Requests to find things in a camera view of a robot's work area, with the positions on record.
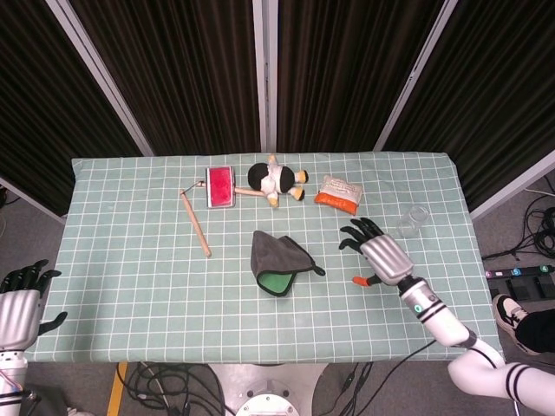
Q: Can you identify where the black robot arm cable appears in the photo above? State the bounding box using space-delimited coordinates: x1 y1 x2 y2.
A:
381 339 439 370

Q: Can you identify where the black and white plush toy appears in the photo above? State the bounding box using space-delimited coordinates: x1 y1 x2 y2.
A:
246 154 310 209

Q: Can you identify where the black floor cable bundle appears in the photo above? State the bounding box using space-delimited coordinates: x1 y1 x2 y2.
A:
318 361 376 416
116 361 226 416
480 175 555 263

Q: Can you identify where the black numbered foot pedal board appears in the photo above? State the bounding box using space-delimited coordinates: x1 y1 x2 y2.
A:
485 263 555 301

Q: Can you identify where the black curtain panel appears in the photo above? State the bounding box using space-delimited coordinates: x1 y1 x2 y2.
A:
276 0 446 153
383 0 555 213
69 0 262 156
0 0 147 218

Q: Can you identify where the wooden stick with cord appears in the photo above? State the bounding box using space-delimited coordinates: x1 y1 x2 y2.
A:
180 179 212 258

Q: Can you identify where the green checked tablecloth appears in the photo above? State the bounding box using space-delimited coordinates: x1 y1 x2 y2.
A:
25 151 506 365

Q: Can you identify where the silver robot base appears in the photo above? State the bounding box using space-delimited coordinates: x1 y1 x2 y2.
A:
207 362 331 416

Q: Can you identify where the black trouser leg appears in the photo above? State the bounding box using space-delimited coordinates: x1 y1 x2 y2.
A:
514 309 555 356

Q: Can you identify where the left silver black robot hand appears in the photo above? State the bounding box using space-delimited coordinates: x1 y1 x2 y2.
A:
0 258 69 352

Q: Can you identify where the clear glass jar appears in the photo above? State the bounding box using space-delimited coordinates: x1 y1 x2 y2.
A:
395 205 432 239

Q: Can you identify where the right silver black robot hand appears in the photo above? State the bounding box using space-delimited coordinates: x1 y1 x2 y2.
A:
338 218 414 289

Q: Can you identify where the green and grey cloth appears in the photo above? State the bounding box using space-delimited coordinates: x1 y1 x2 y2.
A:
250 230 327 298

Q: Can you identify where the white and black sneaker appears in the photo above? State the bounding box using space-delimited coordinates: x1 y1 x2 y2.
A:
492 293 543 356

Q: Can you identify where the white and orange snack packet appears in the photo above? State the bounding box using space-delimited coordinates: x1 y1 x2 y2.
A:
313 173 364 216

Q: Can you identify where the yellow floor tape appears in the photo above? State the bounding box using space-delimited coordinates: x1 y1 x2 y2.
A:
106 361 129 416

